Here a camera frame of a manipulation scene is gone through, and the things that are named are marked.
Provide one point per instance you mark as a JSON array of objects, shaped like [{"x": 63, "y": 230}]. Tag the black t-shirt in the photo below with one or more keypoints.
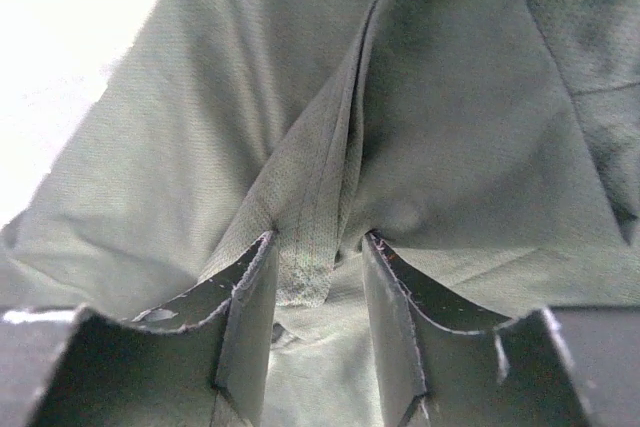
[{"x": 494, "y": 142}]

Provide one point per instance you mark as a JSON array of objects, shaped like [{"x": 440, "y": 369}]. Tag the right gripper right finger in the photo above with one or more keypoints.
[{"x": 442, "y": 360}]

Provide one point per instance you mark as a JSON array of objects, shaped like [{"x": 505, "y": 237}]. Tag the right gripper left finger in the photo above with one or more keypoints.
[{"x": 199, "y": 359}]

